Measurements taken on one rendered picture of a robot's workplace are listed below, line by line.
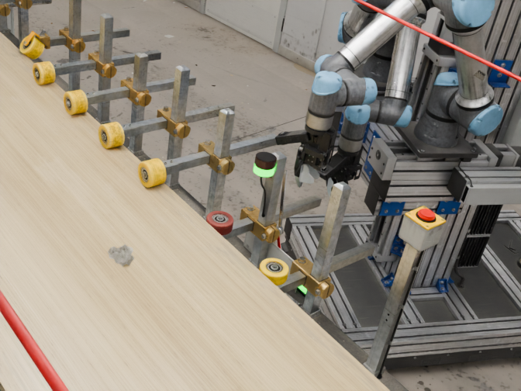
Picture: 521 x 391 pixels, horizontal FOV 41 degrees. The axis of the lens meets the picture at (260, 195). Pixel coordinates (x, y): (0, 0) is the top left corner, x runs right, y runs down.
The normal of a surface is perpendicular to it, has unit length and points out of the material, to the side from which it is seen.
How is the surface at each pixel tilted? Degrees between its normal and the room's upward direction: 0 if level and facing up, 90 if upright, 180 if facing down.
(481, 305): 0
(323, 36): 90
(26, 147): 0
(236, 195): 0
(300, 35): 90
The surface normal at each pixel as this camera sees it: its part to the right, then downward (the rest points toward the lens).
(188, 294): 0.15, -0.83
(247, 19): -0.71, 0.30
